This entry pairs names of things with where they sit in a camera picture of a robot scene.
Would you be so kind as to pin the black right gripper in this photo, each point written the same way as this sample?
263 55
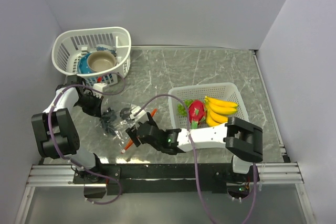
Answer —
132 132

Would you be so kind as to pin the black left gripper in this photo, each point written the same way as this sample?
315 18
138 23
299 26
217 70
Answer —
95 111

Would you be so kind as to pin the dark round fake fruit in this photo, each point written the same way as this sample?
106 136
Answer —
125 114

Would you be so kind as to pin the dark fake grapes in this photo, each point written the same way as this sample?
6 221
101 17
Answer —
107 121

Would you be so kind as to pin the clear zip top bag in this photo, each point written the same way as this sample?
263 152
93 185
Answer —
120 126

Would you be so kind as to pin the green fake grapes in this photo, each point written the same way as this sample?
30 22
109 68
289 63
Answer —
181 109

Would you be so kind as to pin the red fake apple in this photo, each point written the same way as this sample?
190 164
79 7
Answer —
197 113

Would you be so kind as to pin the yellow fake banana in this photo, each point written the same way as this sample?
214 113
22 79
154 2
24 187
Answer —
218 111

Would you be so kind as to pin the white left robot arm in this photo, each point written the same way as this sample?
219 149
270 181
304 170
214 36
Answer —
55 133

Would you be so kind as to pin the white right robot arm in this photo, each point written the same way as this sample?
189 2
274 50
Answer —
242 138

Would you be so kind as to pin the blue plate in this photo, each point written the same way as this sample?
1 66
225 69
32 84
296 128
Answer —
83 67

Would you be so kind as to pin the beige bowl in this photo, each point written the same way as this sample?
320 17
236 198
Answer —
101 61

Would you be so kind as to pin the white slotted dish basket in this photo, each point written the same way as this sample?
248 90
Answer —
72 49

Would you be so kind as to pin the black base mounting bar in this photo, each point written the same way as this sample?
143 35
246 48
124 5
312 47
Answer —
218 178

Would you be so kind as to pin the blue patterned white dish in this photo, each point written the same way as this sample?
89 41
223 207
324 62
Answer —
102 47

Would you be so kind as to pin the white perforated tray basket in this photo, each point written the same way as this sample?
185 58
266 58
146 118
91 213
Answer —
224 91

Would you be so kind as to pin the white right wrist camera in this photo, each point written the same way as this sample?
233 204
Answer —
138 116

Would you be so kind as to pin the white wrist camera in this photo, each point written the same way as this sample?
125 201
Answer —
138 116
98 88

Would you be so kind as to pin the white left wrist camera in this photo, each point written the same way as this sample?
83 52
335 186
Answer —
98 88

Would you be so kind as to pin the aluminium frame rail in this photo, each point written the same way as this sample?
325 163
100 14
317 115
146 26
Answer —
62 175

